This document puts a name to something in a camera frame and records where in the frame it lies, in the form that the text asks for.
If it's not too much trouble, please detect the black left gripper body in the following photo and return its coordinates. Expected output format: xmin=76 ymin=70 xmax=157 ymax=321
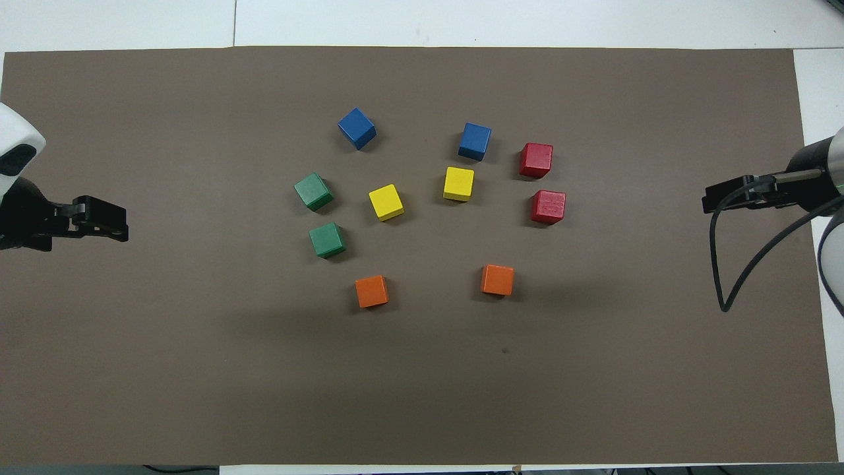
xmin=0 ymin=177 xmax=73 ymax=251

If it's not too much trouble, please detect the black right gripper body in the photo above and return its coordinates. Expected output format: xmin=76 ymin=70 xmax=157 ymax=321
xmin=744 ymin=173 xmax=802 ymax=210

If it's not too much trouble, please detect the red wooden block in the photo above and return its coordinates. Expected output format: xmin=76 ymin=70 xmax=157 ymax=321
xmin=531 ymin=190 xmax=567 ymax=226
xmin=518 ymin=142 xmax=555 ymax=179

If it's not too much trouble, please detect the green wooden block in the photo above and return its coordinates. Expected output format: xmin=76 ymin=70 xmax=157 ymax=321
xmin=293 ymin=172 xmax=334 ymax=212
xmin=309 ymin=222 xmax=347 ymax=259

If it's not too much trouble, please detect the orange wooden block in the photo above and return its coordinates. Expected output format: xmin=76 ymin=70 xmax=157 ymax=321
xmin=355 ymin=274 xmax=390 ymax=309
xmin=481 ymin=264 xmax=515 ymax=297

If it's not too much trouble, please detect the blue wooden block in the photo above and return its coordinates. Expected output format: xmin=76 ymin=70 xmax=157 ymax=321
xmin=458 ymin=122 xmax=493 ymax=162
xmin=338 ymin=108 xmax=377 ymax=151

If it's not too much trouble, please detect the yellow wooden block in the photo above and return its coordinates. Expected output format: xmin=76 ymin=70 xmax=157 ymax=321
xmin=368 ymin=184 xmax=406 ymax=222
xmin=442 ymin=166 xmax=475 ymax=203

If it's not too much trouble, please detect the brown table mat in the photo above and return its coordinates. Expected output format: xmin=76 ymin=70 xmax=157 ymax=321
xmin=0 ymin=46 xmax=838 ymax=466

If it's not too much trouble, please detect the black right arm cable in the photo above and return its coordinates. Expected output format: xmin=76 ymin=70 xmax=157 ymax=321
xmin=709 ymin=178 xmax=844 ymax=313

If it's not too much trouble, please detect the black floor cable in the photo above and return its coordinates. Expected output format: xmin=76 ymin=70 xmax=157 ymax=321
xmin=142 ymin=464 xmax=220 ymax=475

